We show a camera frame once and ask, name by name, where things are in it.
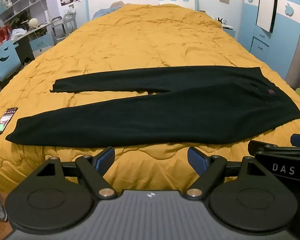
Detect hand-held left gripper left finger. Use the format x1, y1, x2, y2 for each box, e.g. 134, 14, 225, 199
32, 146, 117, 200

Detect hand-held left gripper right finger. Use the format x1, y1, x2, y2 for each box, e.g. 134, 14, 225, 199
186, 146, 268, 199

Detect black pants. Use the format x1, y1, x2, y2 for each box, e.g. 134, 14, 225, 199
5, 66, 300, 148

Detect blue and white wardrobe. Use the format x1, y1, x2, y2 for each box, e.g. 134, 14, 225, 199
237, 0, 300, 90

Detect black smartphone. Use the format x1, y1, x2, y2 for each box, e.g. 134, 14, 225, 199
0, 107, 18, 137

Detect yellow bed quilt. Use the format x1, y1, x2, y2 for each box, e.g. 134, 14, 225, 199
0, 4, 300, 193

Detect white nightstand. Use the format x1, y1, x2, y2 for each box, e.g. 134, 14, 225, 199
221, 24, 237, 40

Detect desk with blue drawers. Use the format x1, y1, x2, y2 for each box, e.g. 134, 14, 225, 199
10, 21, 53, 63

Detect white panel with black edge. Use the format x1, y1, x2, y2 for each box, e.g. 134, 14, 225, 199
255, 0, 280, 33

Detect blue chair with smiley cutout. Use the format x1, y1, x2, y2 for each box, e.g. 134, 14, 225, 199
0, 40, 22, 82

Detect blue pillow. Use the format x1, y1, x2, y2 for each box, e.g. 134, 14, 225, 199
92, 1, 130, 19

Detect white cloth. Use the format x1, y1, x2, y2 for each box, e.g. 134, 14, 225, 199
11, 28, 28, 41

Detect red bag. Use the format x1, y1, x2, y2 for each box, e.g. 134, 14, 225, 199
0, 26, 12, 47

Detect white and blue bookshelf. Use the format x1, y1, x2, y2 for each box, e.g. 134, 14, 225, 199
0, 0, 53, 53

